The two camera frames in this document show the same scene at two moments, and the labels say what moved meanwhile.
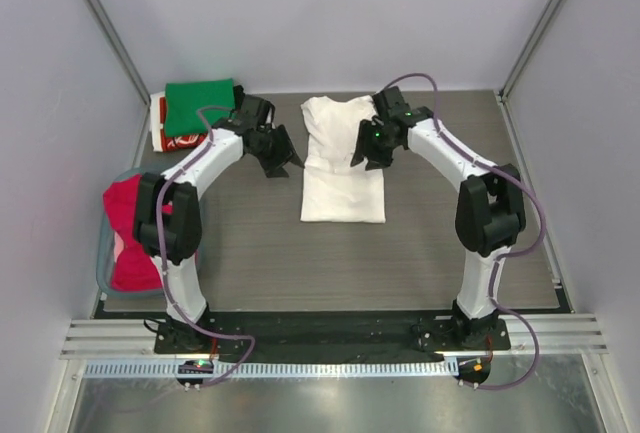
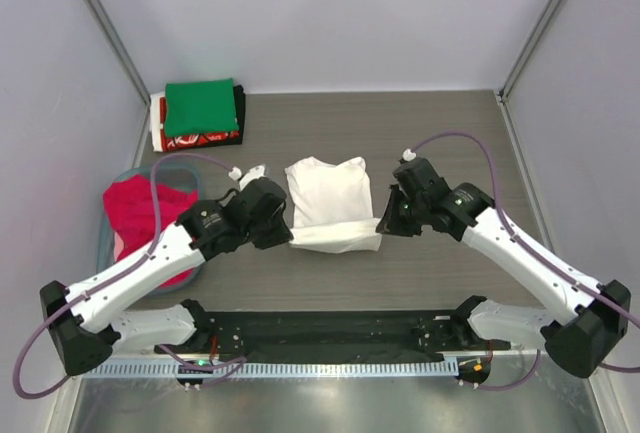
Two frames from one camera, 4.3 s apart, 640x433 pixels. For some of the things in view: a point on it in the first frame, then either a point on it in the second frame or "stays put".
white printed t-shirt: x=332 y=189 -> x=333 y=207
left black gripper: x=275 y=167 -> x=280 y=233
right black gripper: x=365 y=149 -> x=392 y=224
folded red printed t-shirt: x=177 y=143 stays put
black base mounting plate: x=329 y=335 stays put
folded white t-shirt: x=155 y=121 stays put
